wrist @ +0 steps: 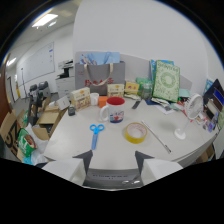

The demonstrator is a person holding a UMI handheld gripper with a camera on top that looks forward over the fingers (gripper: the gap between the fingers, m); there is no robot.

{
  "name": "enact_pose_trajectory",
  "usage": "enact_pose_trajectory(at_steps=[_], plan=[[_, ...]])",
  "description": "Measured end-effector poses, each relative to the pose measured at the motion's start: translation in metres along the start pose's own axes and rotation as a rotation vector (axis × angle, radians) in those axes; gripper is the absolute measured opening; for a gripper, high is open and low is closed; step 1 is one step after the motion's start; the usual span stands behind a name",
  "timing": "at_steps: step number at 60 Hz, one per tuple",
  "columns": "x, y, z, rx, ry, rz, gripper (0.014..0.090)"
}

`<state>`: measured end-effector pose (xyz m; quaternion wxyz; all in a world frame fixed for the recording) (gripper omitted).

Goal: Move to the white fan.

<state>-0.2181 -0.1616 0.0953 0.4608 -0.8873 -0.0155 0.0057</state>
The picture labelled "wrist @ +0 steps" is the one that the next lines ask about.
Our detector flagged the clear glass jar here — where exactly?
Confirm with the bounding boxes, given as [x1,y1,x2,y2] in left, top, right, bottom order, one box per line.
[141,82,153,101]

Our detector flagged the open brown cardboard box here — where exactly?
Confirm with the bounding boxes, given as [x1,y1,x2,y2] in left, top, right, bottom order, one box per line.
[35,105,69,135]

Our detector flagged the ceiling light panel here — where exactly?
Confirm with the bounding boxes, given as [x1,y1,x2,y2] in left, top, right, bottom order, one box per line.
[31,13,59,29]

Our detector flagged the dark blue display box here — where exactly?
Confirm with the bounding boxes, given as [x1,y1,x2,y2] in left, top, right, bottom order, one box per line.
[202,78,224,119]

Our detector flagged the white desk fan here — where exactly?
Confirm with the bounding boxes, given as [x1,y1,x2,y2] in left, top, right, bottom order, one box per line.
[173,93,204,141]

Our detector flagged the blue handled scissors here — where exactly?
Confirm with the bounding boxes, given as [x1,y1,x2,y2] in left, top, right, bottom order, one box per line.
[89,123,106,151]

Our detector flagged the yellow tape roll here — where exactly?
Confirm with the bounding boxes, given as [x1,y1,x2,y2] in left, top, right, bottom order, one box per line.
[124,121,148,145]

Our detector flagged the small dark gadget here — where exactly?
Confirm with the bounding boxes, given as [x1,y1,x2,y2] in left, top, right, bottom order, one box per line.
[67,104,76,117]

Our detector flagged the green snack bag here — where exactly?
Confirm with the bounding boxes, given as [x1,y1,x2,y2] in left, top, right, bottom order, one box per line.
[17,128,38,159]

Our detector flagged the wall whiteboard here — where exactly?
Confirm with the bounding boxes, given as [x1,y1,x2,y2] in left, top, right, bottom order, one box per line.
[16,41,56,86]

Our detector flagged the black printed cardboard box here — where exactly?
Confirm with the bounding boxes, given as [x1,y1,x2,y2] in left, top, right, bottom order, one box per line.
[0,109,27,162]

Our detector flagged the small white cup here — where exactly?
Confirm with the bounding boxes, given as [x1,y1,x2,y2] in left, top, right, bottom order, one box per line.
[89,92,100,107]

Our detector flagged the black phone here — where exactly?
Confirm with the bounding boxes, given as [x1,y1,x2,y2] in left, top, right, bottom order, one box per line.
[131,99,142,110]

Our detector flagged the yellow flat box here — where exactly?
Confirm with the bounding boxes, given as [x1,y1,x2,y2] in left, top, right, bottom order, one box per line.
[124,81,140,96]

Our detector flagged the white mug red interior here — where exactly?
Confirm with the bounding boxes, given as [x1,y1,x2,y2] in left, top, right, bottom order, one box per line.
[98,96,126,124]

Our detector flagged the small orange box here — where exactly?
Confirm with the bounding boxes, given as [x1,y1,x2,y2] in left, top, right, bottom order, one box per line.
[97,95,109,109]

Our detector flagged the white office printer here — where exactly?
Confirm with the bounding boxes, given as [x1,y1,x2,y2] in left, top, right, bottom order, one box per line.
[54,59,77,100]

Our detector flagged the cream illustrated carton box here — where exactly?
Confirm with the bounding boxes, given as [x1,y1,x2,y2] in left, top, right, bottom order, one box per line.
[69,86,92,112]

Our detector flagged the green patterned book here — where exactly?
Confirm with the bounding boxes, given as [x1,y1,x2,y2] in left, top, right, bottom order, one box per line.
[152,60,181,104]

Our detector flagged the grey paper gift bag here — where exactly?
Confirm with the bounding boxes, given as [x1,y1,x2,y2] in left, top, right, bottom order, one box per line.
[74,60,126,97]

